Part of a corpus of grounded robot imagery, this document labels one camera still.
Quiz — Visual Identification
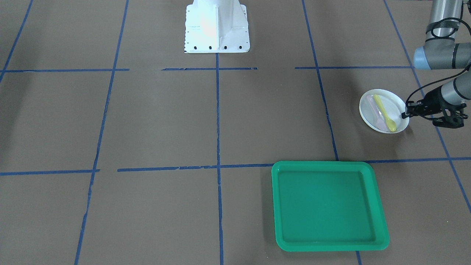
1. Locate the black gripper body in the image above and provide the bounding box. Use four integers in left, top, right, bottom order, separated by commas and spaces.
406, 86, 443, 117

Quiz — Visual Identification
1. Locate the pink plastic spoon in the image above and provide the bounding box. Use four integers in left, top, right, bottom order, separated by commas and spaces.
366, 95, 389, 132

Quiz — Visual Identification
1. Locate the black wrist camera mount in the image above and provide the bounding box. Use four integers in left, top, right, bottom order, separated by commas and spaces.
432, 102, 469, 129

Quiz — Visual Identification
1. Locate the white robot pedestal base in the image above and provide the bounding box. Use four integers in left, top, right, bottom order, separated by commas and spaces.
184, 0, 251, 53

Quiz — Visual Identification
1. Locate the green plastic tray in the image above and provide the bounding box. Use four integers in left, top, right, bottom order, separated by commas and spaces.
271, 161, 390, 252

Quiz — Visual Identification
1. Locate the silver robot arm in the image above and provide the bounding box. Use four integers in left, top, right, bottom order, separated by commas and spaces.
401, 0, 470, 127

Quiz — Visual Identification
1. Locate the white round plate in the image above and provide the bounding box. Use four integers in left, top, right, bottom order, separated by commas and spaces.
359, 89, 410, 134

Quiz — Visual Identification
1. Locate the yellow plastic spoon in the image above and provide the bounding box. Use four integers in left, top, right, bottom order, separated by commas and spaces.
372, 94, 397, 133

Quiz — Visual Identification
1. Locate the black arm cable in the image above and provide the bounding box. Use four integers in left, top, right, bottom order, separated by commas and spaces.
405, 63, 471, 120

